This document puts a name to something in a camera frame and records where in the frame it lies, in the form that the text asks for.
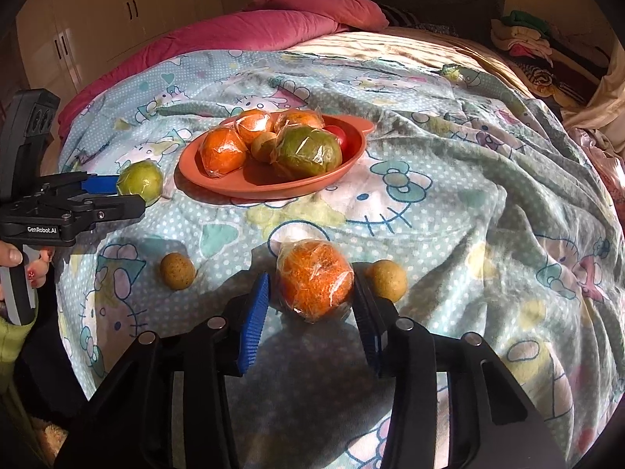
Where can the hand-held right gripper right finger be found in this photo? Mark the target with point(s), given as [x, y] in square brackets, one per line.
[368, 327]

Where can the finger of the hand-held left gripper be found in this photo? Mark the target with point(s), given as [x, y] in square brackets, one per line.
[112, 209]
[102, 184]

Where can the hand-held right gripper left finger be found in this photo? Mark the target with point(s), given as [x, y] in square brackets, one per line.
[254, 322]

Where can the round green citrus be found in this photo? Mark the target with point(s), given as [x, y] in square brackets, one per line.
[140, 181]

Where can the small tan longan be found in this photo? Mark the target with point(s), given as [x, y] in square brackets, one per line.
[263, 147]
[388, 281]
[178, 271]

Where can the plastic-wrapped orange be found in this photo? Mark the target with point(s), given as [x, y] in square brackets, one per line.
[298, 118]
[251, 126]
[224, 152]
[315, 279]

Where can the terracotta plate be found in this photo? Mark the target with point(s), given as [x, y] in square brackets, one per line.
[273, 186]

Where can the large green citrus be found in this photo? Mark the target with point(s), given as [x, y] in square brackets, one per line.
[305, 152]

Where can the red tomato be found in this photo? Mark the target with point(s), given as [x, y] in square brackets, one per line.
[339, 137]

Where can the person's left forearm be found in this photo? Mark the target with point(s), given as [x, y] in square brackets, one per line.
[14, 351]

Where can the person's left hand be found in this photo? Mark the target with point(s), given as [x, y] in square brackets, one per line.
[39, 266]

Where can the printed blanket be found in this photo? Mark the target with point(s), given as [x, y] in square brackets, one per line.
[464, 215]

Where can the cream wardrobe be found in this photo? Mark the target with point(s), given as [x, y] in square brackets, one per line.
[122, 5]

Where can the pink quilt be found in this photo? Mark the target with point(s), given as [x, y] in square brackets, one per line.
[219, 34]

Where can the beige striped bed sheet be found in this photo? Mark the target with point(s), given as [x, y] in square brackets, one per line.
[405, 53]

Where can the pink patterned cloth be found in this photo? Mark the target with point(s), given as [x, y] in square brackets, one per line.
[608, 161]

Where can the dark striped cloth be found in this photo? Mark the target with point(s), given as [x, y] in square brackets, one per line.
[410, 19]

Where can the pile of clothes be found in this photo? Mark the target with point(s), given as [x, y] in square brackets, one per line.
[530, 39]

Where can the cream cloth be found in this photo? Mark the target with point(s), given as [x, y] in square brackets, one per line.
[603, 93]

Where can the dark headboard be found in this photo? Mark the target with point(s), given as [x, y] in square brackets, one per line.
[439, 0]

